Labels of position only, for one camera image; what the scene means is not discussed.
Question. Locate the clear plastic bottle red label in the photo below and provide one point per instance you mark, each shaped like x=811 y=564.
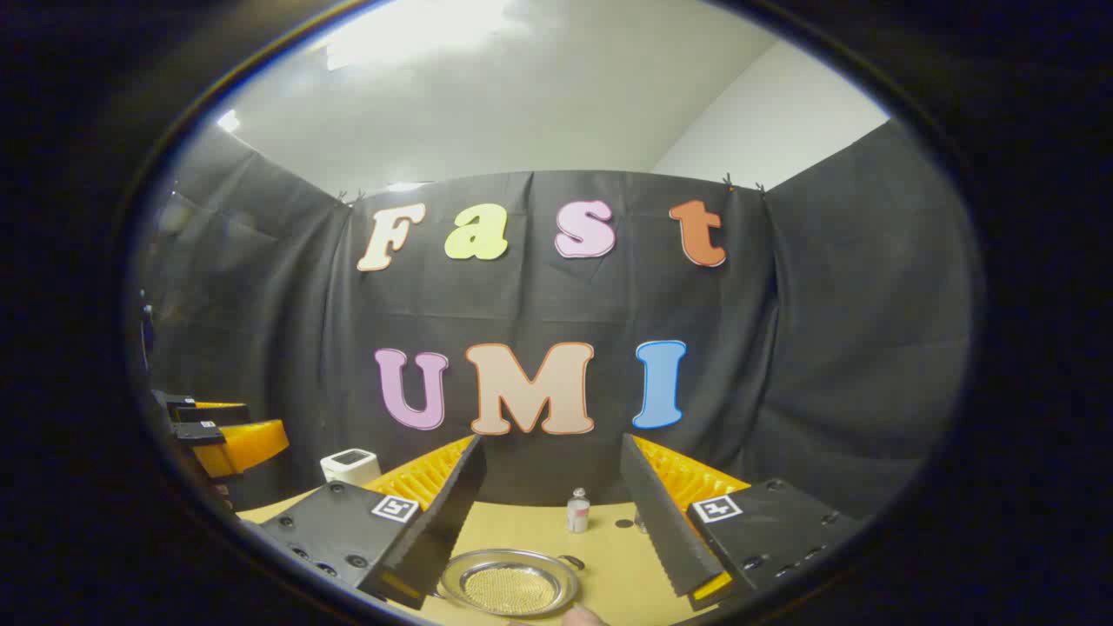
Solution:
x=577 y=515

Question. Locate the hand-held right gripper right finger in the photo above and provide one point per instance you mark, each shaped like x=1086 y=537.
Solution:
x=665 y=530

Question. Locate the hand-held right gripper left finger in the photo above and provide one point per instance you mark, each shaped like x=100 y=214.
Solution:
x=443 y=530

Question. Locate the white toaster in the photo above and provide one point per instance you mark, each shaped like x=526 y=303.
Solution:
x=349 y=468

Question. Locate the pile of yellow soybeans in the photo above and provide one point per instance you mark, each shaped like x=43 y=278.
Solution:
x=509 y=589

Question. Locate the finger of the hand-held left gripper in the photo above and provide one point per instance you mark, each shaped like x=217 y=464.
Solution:
x=213 y=414
x=248 y=448

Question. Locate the stainless steel pot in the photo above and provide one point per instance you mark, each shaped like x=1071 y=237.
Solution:
x=452 y=578

